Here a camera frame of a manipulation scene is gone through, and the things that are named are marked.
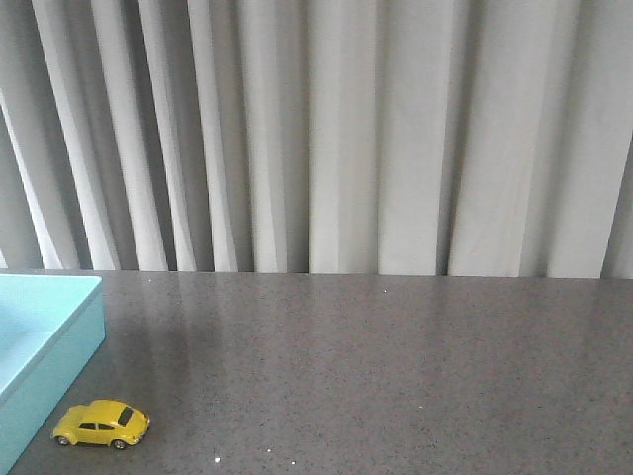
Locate yellow toy beetle car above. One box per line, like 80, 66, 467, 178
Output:
50, 399, 151, 450

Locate light blue storage box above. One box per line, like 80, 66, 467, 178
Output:
1, 274, 106, 474

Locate grey pleated curtain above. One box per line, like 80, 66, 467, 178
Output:
1, 1, 632, 278

